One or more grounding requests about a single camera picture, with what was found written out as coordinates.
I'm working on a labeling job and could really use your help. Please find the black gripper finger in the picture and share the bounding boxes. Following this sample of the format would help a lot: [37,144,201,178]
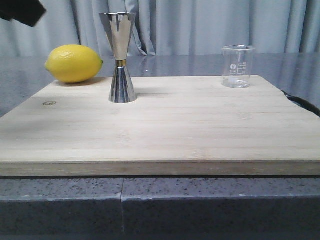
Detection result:
[0,0,46,27]

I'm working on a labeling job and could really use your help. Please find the steel double jigger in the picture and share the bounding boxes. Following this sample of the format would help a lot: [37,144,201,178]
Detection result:
[99,12,137,104]

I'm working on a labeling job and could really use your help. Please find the clear glass beaker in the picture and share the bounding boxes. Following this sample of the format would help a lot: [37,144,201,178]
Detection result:
[221,44,256,89]

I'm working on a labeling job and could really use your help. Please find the yellow lemon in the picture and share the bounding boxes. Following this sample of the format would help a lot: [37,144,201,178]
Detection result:
[44,44,103,83]

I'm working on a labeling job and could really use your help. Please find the grey curtain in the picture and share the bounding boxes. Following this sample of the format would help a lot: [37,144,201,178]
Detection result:
[0,0,320,57]

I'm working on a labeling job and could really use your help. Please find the light wooden cutting board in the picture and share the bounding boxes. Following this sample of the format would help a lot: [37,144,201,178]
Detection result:
[0,76,320,176]

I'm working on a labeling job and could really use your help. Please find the black cutting board strap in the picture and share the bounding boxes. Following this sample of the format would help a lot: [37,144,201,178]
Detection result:
[281,90,320,116]

